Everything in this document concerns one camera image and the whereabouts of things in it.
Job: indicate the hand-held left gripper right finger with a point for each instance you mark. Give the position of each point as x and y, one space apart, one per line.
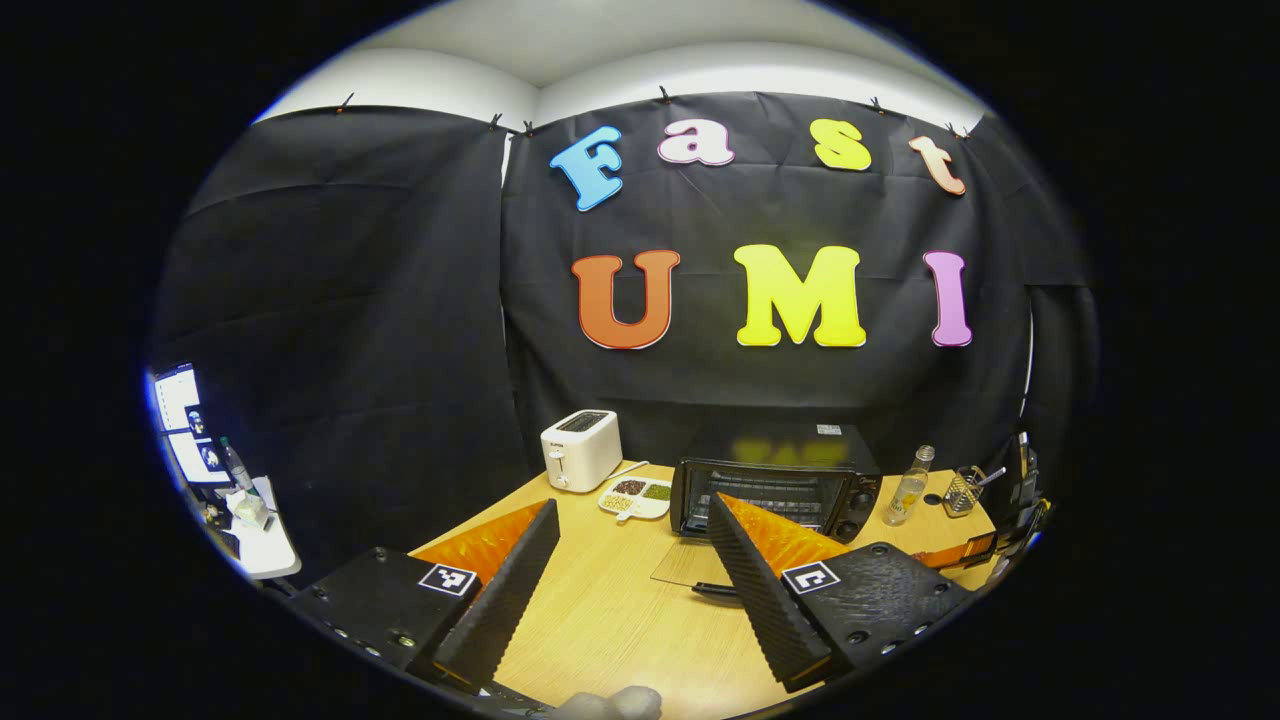
765 600

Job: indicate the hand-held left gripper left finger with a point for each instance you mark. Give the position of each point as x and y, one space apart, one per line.
510 600

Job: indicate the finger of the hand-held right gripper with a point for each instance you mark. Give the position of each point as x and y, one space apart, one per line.
960 552

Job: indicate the black electric oven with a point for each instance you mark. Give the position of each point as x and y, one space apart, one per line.
770 445

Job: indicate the metal spoon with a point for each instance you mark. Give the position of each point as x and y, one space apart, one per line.
992 476

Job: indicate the clear glass bottle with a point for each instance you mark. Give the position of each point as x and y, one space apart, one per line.
907 495

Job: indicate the white toaster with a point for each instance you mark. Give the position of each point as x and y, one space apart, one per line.
580 455

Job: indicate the white compartment dish with grains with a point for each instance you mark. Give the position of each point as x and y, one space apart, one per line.
635 497

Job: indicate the white side table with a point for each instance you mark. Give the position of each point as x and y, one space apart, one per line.
270 550

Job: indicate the clear plastic bottle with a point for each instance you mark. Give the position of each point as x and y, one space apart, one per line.
237 470

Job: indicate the black backdrop cloth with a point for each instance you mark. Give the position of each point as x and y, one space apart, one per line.
400 300

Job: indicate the computer monitor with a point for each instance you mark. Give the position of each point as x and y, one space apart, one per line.
180 400

